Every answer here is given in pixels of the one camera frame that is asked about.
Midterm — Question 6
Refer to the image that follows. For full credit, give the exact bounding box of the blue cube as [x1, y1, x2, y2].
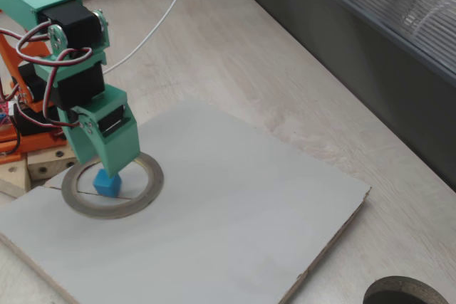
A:
[92, 169, 123, 198]

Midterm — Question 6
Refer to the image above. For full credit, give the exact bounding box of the wooden block with holes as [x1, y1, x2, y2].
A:
[27, 140, 78, 181]

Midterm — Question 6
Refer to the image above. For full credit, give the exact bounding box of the triangular wooden block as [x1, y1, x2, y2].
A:
[0, 156, 32, 199]

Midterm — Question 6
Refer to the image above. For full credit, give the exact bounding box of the red controller circuit board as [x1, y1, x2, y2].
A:
[0, 99, 17, 130]

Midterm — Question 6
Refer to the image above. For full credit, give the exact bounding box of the white flat board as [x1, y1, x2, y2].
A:
[0, 100, 372, 304]

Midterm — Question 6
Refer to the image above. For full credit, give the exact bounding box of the dark round table grommet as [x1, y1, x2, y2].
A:
[362, 276, 450, 304]

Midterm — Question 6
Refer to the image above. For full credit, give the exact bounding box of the grey ring of tape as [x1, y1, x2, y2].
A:
[61, 150, 165, 220]

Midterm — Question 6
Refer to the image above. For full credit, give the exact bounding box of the white cable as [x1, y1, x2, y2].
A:
[103, 0, 198, 74]

